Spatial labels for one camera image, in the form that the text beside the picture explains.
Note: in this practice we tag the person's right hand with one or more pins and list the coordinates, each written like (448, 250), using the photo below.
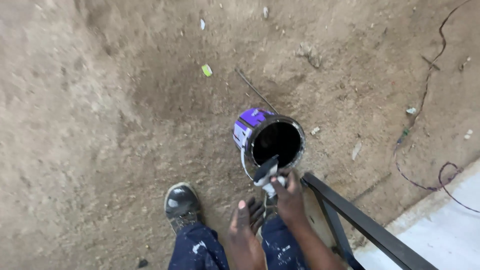
(290, 198)

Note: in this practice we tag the person's left hand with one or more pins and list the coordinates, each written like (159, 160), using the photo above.
(242, 225)

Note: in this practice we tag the person's right fingers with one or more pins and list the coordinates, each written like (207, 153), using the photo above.
(282, 179)

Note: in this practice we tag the small white chip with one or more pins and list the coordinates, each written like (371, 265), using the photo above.
(315, 130)

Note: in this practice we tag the purple-labelled paint can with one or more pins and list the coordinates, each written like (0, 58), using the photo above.
(255, 118)

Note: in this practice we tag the long white scrap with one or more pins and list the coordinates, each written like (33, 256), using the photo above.
(356, 150)

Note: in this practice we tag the thin metal rod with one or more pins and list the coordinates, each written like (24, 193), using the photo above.
(256, 90)

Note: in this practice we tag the black paint-spattered left shoe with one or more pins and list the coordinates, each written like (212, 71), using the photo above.
(182, 206)

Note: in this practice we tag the dark blue paint-stained trousers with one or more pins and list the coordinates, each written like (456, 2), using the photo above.
(198, 251)

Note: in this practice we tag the grey stone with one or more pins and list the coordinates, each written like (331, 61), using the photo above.
(311, 55)

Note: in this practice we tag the green paper scrap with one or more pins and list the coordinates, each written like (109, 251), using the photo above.
(206, 70)

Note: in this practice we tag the pale crumpled scrap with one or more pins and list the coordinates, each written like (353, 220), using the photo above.
(411, 110)

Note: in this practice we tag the dark pebble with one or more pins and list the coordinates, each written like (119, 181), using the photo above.
(143, 263)

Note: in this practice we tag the small white scrap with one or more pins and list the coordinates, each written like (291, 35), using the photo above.
(202, 24)
(265, 12)

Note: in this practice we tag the white concrete slab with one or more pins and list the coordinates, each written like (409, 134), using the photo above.
(442, 232)

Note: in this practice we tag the short dark stick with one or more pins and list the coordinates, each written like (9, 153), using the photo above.
(430, 62)

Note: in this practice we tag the small white pebbles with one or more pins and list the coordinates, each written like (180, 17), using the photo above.
(468, 132)

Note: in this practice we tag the black metal frame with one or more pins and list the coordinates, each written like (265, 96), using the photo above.
(356, 217)

